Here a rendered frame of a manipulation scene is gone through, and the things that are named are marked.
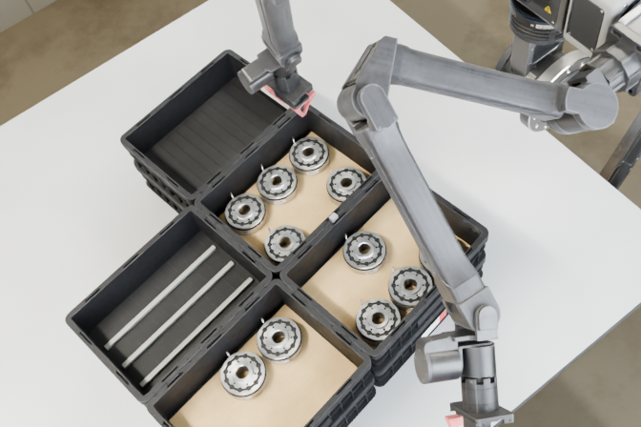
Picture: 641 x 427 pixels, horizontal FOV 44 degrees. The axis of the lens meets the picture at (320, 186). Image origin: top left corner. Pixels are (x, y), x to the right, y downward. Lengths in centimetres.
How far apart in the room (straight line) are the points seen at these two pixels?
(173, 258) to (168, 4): 198
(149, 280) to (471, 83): 104
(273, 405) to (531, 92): 90
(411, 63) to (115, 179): 130
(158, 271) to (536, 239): 96
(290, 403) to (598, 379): 123
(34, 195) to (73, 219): 16
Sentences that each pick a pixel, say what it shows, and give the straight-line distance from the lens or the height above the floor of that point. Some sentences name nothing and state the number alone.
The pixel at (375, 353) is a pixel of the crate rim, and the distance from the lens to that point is 170.
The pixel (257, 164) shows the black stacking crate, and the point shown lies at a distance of 202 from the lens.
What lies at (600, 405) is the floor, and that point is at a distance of 269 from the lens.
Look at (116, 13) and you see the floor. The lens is 383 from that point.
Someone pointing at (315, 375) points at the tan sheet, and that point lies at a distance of 180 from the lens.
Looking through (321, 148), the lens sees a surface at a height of 86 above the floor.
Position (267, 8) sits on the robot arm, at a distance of 141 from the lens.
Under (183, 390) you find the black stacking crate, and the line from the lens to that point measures 181.
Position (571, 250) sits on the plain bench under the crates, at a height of 70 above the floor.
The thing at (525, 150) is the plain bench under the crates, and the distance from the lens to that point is 222.
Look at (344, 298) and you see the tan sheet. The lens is 186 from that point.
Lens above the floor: 253
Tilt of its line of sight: 57 degrees down
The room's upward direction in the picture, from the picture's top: 13 degrees counter-clockwise
